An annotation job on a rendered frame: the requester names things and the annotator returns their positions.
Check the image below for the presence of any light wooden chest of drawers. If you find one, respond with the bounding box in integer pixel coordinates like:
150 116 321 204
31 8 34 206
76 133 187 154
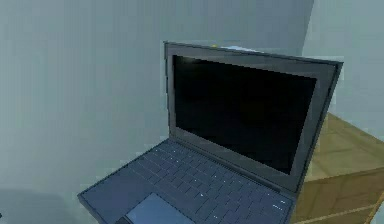
290 112 384 224

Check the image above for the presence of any dark grey laptop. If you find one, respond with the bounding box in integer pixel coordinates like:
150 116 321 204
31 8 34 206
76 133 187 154
77 40 344 224

